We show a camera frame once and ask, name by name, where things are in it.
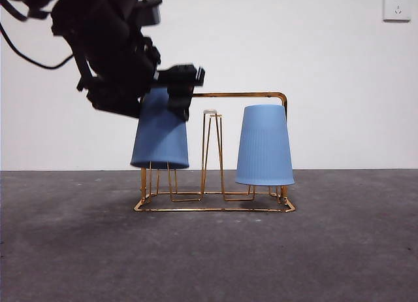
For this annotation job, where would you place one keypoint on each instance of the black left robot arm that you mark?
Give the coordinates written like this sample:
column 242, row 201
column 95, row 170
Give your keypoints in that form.
column 107, row 37

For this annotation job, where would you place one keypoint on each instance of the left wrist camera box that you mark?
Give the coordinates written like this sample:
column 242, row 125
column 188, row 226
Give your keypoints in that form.
column 151, row 12

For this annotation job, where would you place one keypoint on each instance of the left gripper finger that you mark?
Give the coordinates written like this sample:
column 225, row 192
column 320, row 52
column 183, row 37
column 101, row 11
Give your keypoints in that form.
column 181, row 83

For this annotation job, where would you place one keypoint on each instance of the blue ribbed plastic cup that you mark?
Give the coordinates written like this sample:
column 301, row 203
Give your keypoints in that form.
column 160, row 142
column 264, row 151

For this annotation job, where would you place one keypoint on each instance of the white wall socket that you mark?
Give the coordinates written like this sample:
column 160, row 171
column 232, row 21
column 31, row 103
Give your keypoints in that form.
column 396, row 7

